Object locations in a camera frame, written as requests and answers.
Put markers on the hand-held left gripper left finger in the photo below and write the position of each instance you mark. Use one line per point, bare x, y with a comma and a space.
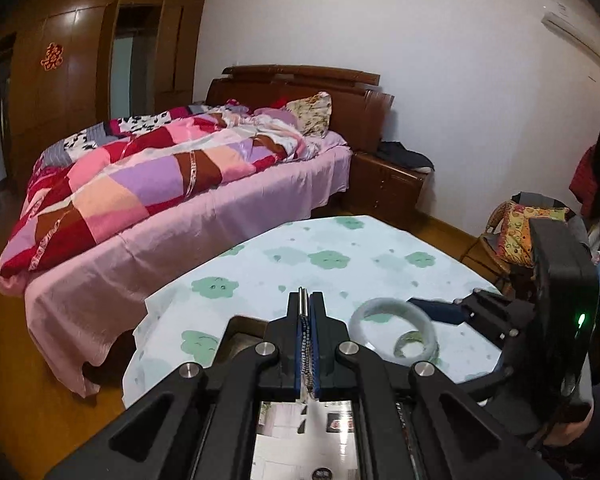
298, 355

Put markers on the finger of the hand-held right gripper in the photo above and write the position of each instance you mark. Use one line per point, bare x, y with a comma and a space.
442, 311
487, 377

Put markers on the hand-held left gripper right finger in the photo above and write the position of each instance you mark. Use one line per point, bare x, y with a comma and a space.
314, 355

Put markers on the green jade bangle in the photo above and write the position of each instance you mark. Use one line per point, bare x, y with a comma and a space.
404, 344

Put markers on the pale jade bangle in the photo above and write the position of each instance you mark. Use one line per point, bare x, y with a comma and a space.
362, 337

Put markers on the gold metal tin box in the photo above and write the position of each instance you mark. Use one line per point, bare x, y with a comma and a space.
305, 440

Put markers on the person's right hand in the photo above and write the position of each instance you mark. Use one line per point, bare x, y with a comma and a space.
564, 431

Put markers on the wicker chair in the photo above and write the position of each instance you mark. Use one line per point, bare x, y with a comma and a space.
485, 250

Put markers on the red garment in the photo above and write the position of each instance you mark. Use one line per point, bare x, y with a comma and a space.
582, 180

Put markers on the wooden nightstand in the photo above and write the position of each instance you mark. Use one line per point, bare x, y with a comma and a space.
385, 190

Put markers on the wooden bed with pink sheet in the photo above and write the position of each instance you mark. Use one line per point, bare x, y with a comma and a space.
180, 250

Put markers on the dark clothes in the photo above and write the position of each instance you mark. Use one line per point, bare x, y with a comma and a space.
405, 155

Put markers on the white pink floral blanket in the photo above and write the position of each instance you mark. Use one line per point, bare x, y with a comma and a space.
275, 132

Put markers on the floral pillow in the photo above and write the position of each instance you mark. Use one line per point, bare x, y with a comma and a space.
311, 112

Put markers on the patchwork quilt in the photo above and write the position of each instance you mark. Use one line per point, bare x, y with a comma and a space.
130, 185

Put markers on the white air conditioner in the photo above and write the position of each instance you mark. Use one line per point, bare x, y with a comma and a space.
575, 30

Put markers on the brown wooden wardrobe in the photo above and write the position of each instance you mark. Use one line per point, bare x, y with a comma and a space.
70, 100

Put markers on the red paper decoration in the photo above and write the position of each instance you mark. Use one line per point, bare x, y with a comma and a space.
51, 56

